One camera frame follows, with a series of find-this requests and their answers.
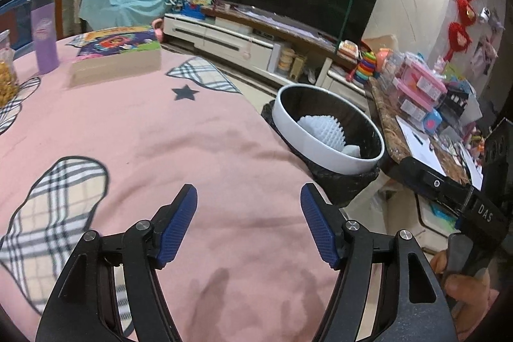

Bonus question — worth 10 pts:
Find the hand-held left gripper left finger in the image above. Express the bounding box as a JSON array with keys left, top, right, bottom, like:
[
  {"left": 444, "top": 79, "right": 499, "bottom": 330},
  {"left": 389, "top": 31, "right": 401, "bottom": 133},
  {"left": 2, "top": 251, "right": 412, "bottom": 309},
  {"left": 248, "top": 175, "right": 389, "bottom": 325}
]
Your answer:
[{"left": 35, "top": 184, "right": 199, "bottom": 342}]

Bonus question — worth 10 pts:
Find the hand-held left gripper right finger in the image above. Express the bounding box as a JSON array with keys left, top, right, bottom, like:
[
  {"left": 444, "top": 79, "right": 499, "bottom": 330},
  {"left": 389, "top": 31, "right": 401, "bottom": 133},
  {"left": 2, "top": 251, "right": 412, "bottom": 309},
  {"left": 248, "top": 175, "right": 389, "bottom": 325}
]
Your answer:
[{"left": 300, "top": 183, "right": 458, "bottom": 342}]

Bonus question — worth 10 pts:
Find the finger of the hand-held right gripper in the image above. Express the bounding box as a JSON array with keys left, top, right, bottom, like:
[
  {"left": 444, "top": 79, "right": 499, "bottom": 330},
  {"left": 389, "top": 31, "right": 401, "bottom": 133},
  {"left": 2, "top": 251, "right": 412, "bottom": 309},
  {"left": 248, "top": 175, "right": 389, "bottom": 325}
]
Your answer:
[{"left": 388, "top": 155, "right": 475, "bottom": 212}]

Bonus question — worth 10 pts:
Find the white bin with black bag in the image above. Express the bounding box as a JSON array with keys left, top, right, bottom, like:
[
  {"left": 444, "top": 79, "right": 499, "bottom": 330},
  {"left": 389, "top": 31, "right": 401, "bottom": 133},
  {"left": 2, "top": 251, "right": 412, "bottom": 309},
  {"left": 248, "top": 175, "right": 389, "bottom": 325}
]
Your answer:
[{"left": 261, "top": 83, "right": 386, "bottom": 206}]

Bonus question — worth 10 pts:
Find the white foam fruit net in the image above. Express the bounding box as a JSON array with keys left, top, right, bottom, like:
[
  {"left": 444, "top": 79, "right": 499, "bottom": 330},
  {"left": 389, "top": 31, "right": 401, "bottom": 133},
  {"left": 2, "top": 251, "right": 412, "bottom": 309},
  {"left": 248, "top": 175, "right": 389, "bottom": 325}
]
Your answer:
[{"left": 297, "top": 114, "right": 346, "bottom": 152}]

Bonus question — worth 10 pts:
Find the person's right hand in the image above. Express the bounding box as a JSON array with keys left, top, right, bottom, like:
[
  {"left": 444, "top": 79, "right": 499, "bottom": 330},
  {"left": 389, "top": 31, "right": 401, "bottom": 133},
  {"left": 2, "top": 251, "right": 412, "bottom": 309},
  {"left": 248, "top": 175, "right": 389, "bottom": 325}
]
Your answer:
[{"left": 431, "top": 250, "right": 498, "bottom": 333}]

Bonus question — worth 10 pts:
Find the white paper sheet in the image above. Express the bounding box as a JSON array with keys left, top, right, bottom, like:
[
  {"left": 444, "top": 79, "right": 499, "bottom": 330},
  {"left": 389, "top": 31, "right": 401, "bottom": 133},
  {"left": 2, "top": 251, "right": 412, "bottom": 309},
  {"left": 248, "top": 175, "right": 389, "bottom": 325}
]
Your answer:
[{"left": 395, "top": 115, "right": 445, "bottom": 174}]

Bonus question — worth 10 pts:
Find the marble side table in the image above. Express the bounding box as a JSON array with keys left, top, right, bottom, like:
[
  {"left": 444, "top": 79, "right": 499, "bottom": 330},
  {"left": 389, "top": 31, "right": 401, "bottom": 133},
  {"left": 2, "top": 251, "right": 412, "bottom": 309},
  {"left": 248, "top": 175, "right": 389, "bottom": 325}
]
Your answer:
[{"left": 366, "top": 78, "right": 485, "bottom": 190}]

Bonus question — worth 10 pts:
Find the stack of pink storage boxes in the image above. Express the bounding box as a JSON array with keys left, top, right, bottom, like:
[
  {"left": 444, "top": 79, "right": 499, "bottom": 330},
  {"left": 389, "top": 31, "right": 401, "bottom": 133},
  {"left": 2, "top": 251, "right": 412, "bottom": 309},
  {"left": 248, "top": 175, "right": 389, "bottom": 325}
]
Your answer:
[{"left": 379, "top": 51, "right": 447, "bottom": 122}]

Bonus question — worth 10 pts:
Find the pink blanket with plaid patches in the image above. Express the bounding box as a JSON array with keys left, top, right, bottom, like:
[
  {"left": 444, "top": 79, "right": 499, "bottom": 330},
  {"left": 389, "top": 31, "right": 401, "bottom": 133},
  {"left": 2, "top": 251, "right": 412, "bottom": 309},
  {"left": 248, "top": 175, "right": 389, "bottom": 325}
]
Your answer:
[{"left": 0, "top": 33, "right": 345, "bottom": 342}]

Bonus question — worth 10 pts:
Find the brown cardboard box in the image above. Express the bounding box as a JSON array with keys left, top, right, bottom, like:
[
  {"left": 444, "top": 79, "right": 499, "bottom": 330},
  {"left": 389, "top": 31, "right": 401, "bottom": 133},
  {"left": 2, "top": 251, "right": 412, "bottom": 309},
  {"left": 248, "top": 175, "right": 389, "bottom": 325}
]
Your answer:
[{"left": 361, "top": 34, "right": 397, "bottom": 54}]

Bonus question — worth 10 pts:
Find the pink orange toy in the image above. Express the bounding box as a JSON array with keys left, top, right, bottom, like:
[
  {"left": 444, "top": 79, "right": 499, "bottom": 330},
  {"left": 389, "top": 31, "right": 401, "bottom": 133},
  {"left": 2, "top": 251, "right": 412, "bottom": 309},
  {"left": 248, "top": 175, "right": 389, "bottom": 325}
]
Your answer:
[{"left": 338, "top": 39, "right": 359, "bottom": 58}]

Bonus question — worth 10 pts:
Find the red hanging knot decoration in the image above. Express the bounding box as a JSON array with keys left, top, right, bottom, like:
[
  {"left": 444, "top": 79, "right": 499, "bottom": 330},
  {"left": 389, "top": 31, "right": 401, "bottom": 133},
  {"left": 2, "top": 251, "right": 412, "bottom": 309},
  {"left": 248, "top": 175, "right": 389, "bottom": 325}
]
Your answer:
[{"left": 445, "top": 0, "right": 484, "bottom": 62}]

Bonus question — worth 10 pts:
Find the thick colourful book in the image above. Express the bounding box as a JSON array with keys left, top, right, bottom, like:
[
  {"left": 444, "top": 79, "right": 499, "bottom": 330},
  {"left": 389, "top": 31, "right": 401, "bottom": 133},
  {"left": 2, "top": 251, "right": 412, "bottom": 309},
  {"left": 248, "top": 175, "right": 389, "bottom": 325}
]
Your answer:
[{"left": 66, "top": 25, "right": 163, "bottom": 88}]

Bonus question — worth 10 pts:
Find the white television cabinet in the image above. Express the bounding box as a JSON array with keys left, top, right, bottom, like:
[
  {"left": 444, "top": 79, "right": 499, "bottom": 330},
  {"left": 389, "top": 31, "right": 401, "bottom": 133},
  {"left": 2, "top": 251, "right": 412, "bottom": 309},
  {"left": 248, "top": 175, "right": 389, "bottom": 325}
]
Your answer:
[{"left": 162, "top": 5, "right": 373, "bottom": 98}]

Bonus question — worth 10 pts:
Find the pink kettlebell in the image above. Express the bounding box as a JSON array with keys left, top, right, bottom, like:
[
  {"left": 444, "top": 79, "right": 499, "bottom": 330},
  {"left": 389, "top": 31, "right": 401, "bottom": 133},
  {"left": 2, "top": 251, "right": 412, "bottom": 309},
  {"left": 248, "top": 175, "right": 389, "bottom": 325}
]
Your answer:
[{"left": 151, "top": 17, "right": 165, "bottom": 44}]

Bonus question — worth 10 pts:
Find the clear jar of yellow snacks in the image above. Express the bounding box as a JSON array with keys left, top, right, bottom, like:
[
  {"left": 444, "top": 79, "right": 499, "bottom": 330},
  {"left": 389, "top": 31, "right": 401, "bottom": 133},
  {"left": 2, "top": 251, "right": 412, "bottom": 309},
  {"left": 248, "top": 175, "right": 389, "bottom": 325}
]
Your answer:
[{"left": 0, "top": 30, "right": 20, "bottom": 108}]

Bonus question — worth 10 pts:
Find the purple bottle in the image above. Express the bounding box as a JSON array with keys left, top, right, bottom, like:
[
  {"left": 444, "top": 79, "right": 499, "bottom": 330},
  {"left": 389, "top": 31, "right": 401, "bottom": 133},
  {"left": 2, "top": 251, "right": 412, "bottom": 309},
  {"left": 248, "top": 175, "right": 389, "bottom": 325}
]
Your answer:
[{"left": 30, "top": 2, "right": 61, "bottom": 73}]

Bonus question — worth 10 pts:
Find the rainbow stacking ring toy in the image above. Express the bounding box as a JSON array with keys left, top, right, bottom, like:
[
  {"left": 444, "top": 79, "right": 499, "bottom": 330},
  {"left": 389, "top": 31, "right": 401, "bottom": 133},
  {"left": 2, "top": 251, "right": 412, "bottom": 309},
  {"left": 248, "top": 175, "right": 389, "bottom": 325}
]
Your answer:
[{"left": 353, "top": 50, "right": 379, "bottom": 80}]

